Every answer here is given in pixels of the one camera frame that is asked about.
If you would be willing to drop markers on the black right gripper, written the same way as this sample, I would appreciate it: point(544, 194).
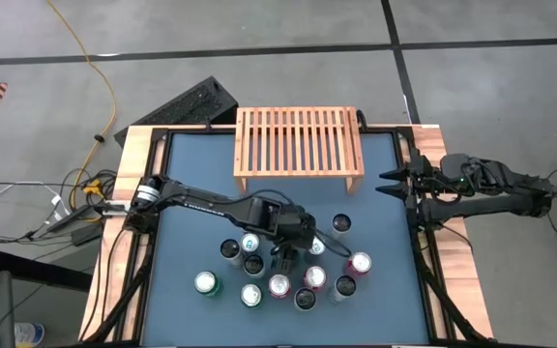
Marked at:
point(423, 176)

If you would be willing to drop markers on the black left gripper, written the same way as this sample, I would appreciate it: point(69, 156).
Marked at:
point(293, 229)

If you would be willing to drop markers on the slim can white blue lid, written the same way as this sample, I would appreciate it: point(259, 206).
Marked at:
point(250, 242)
point(317, 247)

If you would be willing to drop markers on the green Sprite can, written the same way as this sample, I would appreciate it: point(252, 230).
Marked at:
point(206, 282)
point(251, 295)

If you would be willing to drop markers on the white Celsius can yellow band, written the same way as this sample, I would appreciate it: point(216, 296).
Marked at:
point(230, 248)
point(341, 222)

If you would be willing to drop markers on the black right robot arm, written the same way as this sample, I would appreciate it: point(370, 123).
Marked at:
point(477, 205)

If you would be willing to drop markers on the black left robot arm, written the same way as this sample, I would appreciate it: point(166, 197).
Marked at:
point(201, 198)

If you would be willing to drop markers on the wooden slatted shelf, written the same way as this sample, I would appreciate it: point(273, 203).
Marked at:
point(302, 173)

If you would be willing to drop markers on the red Star Wars cola can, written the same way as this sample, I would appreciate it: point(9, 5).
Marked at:
point(279, 285)

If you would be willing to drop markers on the black mesh case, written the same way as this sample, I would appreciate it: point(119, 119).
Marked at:
point(186, 106)

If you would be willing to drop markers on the black power brick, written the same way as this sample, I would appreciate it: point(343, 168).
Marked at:
point(86, 235)

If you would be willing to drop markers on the yellow power plug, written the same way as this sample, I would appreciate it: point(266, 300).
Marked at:
point(93, 187)

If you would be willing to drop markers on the black power strip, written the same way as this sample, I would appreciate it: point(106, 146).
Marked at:
point(73, 217)

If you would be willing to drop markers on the black floor bar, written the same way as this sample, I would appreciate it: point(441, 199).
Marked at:
point(41, 270)

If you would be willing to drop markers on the white blue yellow container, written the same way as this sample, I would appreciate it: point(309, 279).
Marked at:
point(29, 334)

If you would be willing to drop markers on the black aluminium table frame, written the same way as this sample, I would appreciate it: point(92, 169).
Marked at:
point(196, 129)

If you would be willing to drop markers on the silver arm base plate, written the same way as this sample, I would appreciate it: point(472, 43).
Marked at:
point(114, 209)

